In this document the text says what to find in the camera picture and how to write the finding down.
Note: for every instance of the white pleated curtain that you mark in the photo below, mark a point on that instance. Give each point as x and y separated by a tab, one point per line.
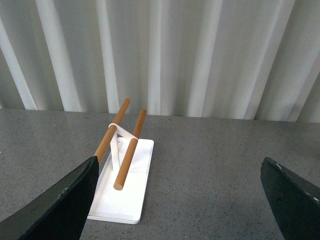
236	59

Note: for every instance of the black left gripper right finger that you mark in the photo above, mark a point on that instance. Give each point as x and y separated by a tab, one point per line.
294	201

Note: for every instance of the white towel rack stand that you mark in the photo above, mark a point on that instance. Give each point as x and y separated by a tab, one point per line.
121	186

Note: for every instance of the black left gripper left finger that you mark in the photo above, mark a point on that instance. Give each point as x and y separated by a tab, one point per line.
59	213

